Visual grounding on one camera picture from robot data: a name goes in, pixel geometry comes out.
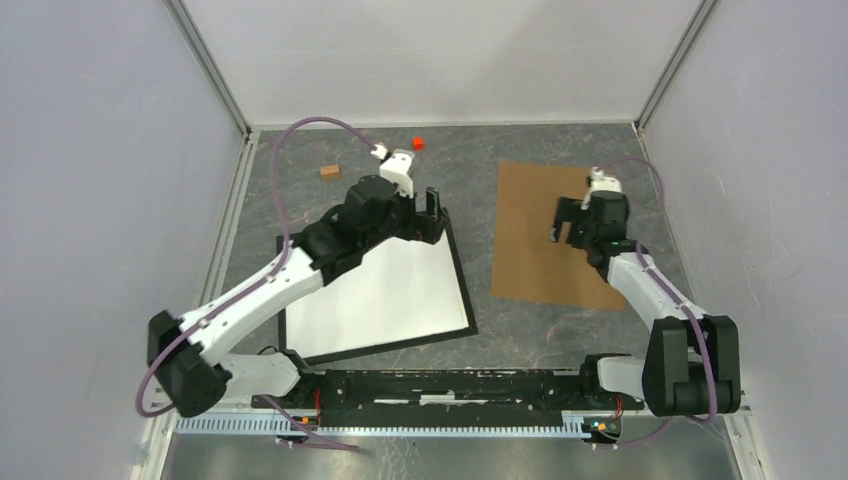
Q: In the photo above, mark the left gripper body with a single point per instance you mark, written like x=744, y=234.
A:
x=404, y=222

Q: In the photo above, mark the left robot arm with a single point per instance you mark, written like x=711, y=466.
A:
x=190, y=366

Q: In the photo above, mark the book photo print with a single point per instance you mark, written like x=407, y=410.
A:
x=397, y=298

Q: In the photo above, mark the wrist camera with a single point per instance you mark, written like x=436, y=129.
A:
x=396, y=166
x=599, y=180

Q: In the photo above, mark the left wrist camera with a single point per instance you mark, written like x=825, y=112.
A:
x=396, y=166

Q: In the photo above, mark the aluminium rail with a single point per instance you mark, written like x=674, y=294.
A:
x=284, y=423

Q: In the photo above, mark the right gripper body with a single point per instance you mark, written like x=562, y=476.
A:
x=589, y=232

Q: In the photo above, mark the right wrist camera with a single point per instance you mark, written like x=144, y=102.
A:
x=599, y=180

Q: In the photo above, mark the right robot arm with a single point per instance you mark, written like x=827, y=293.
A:
x=662, y=318

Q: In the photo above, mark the brown wooden block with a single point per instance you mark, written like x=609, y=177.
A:
x=330, y=172

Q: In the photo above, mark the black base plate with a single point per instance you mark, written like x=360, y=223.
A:
x=450, y=398

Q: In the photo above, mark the brown backing board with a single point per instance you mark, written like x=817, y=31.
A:
x=526, y=264

